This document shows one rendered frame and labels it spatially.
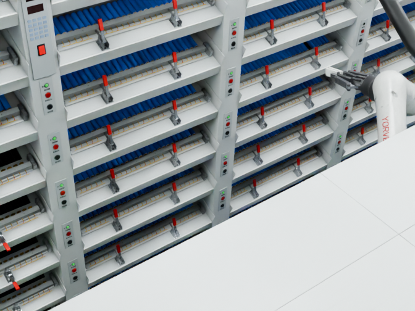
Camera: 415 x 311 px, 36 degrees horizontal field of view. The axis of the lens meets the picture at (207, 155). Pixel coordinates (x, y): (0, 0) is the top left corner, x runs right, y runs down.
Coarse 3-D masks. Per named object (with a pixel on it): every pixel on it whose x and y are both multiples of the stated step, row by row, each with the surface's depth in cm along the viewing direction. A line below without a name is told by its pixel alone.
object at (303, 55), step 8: (320, 48) 269; (328, 48) 272; (296, 56) 263; (304, 56) 264; (272, 64) 257; (280, 64) 258; (288, 64) 262; (256, 72) 252; (264, 72) 255; (240, 80) 248; (256, 80) 252
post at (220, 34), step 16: (240, 0) 216; (224, 16) 216; (240, 16) 220; (208, 32) 227; (224, 32) 220; (240, 32) 224; (224, 48) 224; (240, 48) 229; (224, 64) 228; (240, 64) 233; (208, 80) 238; (224, 80) 233; (224, 96) 238; (224, 112) 243; (208, 128) 251; (224, 144) 253; (208, 160) 261; (224, 176) 265
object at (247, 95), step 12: (336, 36) 275; (336, 48) 275; (348, 48) 271; (300, 60) 265; (324, 60) 269; (336, 60) 271; (276, 72) 258; (288, 72) 260; (300, 72) 262; (312, 72) 263; (324, 72) 270; (240, 84) 250; (276, 84) 255; (288, 84) 258; (240, 96) 242; (252, 96) 248; (264, 96) 254
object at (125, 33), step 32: (128, 0) 206; (160, 0) 209; (192, 0) 212; (224, 0) 212; (64, 32) 192; (96, 32) 195; (128, 32) 200; (160, 32) 204; (192, 32) 212; (64, 64) 187
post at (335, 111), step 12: (360, 0) 257; (372, 0) 261; (360, 12) 260; (372, 12) 266; (360, 24) 265; (348, 36) 269; (360, 48) 274; (348, 60) 274; (360, 60) 279; (348, 96) 289; (336, 108) 291; (336, 120) 295; (348, 120) 301; (336, 132) 300; (324, 144) 308; (336, 156) 312; (324, 168) 314
